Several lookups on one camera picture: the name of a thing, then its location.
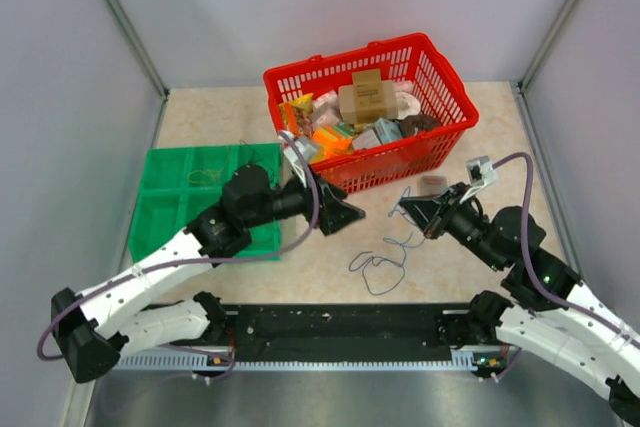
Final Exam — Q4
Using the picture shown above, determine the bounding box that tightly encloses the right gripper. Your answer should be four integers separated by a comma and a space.
397, 181, 504, 270

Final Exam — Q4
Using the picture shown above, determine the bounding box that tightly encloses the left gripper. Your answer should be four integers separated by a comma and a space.
243, 162, 363, 233

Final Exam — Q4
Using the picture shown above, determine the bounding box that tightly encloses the black wire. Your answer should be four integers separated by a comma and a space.
236, 139, 279, 183

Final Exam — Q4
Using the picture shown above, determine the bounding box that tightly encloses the yellow wire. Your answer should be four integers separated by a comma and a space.
186, 146, 234, 186

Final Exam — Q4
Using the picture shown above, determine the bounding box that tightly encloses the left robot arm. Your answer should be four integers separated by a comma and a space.
51, 164, 366, 384

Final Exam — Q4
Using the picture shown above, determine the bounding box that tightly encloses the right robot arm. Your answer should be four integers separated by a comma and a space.
399, 183, 639, 426

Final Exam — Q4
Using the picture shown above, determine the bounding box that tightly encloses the grey packaged sponge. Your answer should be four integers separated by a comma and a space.
418, 175, 449, 197

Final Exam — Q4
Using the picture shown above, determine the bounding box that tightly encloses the orange snack box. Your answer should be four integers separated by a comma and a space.
299, 127, 353, 164

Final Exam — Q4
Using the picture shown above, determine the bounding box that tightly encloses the dark brown round pastry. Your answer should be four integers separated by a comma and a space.
399, 114, 441, 138

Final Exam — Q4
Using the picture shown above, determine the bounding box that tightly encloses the teal small box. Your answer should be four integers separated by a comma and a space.
373, 118, 404, 145

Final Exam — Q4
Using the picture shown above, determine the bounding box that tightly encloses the yellow snack bag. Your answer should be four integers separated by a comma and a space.
278, 93, 314, 139

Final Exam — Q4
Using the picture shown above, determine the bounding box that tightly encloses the white tape roll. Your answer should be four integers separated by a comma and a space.
395, 92, 421, 120

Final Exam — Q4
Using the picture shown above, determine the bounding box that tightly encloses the brown cardboard box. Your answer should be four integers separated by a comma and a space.
338, 69, 397, 124

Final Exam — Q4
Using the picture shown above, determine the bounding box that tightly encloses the green compartment tray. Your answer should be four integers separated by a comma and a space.
128, 142, 282, 262

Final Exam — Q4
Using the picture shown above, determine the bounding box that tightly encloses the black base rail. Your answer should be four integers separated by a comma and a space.
200, 303, 500, 363

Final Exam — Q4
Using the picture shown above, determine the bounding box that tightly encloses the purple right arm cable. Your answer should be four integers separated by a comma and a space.
492, 151, 640, 378

